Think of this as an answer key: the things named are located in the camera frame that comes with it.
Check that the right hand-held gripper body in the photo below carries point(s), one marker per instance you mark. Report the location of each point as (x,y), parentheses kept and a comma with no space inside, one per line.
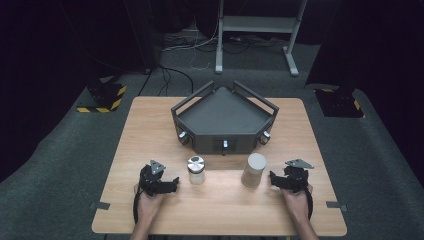
(295,175)

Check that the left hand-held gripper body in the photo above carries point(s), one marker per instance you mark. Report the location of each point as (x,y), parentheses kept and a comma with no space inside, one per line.
(150,181)

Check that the beige cylindrical canister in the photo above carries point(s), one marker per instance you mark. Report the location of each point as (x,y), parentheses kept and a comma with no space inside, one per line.
(252,173)

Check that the glass jar with metal lid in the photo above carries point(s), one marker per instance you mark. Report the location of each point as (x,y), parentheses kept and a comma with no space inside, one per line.
(196,175)

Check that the dark grey angular tray rack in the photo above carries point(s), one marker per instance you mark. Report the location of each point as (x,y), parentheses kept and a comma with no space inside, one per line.
(223,113)

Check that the person's left hand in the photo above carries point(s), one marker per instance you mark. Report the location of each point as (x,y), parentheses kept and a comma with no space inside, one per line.
(148,206)

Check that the person's right hand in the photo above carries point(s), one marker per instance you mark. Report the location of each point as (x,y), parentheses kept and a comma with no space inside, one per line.
(296,203)

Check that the grey tape piece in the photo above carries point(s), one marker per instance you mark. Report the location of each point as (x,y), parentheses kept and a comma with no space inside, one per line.
(100,205)
(336,205)

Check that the black base with hazard stripes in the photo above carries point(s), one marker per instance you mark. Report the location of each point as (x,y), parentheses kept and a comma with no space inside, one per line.
(106,96)
(340,103)

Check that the grey metal stand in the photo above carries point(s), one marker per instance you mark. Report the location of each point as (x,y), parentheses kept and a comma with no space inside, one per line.
(256,24)

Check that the dark curtain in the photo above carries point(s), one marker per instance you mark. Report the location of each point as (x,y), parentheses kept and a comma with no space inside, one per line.
(50,50)
(383,43)

